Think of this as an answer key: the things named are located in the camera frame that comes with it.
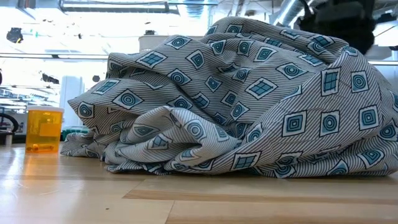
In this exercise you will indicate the silver ceiling air duct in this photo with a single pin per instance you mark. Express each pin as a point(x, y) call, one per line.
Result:
point(286, 12)

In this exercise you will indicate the blue diamond patterned gown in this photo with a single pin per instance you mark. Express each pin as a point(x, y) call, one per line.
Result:
point(248, 124)

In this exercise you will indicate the green crate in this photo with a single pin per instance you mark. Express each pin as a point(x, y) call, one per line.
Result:
point(73, 130)

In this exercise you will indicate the orange pill bottle white cap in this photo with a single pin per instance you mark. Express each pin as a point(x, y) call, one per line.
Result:
point(43, 130)

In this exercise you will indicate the black table edge frame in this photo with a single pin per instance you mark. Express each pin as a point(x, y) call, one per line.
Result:
point(17, 139)

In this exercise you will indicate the black round wheel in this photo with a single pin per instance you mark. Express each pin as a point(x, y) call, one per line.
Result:
point(14, 119)

